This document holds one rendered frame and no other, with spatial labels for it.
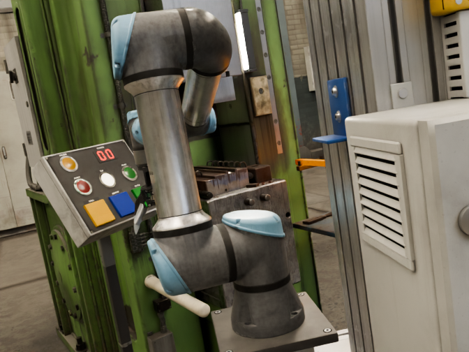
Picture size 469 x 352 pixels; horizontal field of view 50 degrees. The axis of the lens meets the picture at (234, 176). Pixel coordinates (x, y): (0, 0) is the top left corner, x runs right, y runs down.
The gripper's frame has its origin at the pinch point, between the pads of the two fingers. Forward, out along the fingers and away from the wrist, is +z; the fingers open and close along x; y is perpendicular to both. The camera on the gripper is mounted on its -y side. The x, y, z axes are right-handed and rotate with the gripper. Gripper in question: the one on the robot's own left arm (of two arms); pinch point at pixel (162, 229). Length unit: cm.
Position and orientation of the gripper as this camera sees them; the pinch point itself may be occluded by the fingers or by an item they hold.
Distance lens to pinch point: 151.5
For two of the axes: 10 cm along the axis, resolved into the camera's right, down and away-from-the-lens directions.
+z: 1.6, 9.8, 1.5
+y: 1.4, 1.2, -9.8
